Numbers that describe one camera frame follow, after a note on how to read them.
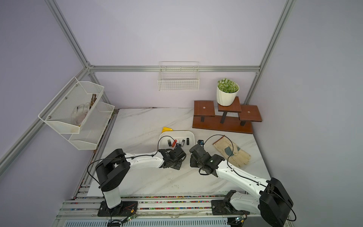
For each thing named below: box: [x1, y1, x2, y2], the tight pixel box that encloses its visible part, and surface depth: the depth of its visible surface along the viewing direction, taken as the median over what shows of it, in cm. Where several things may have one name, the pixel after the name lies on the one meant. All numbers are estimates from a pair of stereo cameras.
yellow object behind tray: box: [161, 126, 174, 134], surface depth 109 cm
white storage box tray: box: [158, 130, 196, 151], surface depth 102 cm
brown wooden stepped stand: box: [192, 96, 263, 134], surface depth 106 cm
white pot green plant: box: [216, 78, 240, 107], surface depth 85 cm
